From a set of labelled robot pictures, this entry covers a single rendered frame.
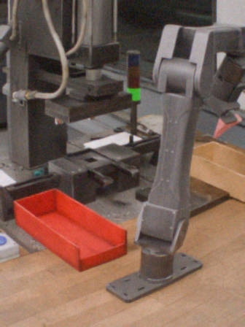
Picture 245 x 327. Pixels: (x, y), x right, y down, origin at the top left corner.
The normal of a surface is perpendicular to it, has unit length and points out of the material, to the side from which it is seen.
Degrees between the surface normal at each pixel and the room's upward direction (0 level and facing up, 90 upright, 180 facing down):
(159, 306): 0
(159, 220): 77
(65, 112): 90
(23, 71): 90
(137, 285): 0
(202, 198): 0
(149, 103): 90
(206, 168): 90
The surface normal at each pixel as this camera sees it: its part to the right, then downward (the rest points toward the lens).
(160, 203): -0.53, 0.11
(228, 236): 0.00, -0.93
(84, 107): 0.63, 0.29
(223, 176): -0.77, 0.24
